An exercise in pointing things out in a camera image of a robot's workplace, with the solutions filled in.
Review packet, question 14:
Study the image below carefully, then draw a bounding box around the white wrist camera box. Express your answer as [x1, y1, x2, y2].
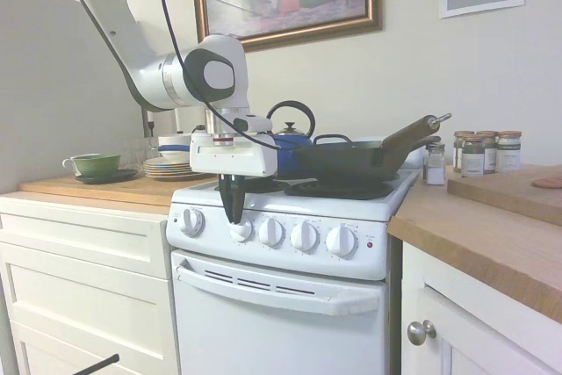
[231, 114, 275, 139]

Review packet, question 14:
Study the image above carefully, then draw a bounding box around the wooden cutting board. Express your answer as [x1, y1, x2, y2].
[446, 163, 562, 227]

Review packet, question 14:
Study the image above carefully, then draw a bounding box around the stack of gold-rimmed plates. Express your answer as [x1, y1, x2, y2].
[142, 155, 220, 182]

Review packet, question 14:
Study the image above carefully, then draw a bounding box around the dark green saucer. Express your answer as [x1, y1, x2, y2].
[74, 168, 140, 185]

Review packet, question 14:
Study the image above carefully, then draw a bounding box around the white oven door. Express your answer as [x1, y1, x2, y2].
[169, 248, 390, 375]

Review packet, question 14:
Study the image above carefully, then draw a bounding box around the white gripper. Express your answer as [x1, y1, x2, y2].
[189, 131, 278, 223]

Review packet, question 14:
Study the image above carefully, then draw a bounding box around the white oven temperature knob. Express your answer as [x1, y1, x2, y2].
[179, 206, 206, 237]

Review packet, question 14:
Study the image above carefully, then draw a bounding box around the blue kettle with black handle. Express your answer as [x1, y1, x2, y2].
[266, 100, 316, 178]

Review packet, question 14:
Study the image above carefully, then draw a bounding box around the glass salt shaker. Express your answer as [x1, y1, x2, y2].
[422, 141, 447, 186]

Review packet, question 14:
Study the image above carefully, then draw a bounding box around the silver round cabinet knob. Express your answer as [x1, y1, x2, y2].
[407, 320, 438, 347]

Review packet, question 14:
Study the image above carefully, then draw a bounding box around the white stove burner knob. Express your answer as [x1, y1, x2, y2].
[325, 224, 357, 257]
[257, 218, 285, 248]
[227, 219, 255, 244]
[290, 220, 321, 252]

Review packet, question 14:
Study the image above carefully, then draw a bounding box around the white oven door handle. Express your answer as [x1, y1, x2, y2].
[174, 260, 381, 317]

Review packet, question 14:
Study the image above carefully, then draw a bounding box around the white drawer cabinet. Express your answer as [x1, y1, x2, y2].
[0, 197, 181, 375]

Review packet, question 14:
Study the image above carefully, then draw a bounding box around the black coil stove burner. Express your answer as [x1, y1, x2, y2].
[284, 179, 395, 200]
[213, 179, 286, 195]

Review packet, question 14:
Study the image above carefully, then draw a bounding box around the black wok with wooden handle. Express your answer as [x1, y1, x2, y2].
[292, 112, 453, 184]

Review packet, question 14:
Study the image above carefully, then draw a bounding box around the spice jar with copper lid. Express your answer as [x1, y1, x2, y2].
[452, 130, 475, 173]
[476, 130, 499, 174]
[460, 134, 486, 177]

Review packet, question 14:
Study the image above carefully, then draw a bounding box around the white bowl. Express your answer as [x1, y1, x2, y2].
[157, 132, 194, 146]
[158, 148, 192, 163]

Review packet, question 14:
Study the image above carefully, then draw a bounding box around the white cabinet with round knob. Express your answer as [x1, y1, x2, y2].
[400, 241, 562, 375]

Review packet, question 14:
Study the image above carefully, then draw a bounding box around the grey frying pan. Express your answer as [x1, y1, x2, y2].
[350, 135, 443, 159]

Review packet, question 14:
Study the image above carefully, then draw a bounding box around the red round lid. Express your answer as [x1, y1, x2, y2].
[530, 177, 562, 191]

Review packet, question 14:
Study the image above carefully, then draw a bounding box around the white electric stove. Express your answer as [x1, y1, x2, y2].
[165, 135, 425, 375]

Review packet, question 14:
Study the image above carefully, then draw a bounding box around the green cup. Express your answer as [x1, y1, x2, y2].
[72, 154, 122, 177]

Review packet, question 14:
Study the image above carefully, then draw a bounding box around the spice jar with white contents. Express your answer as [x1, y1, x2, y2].
[495, 130, 522, 173]

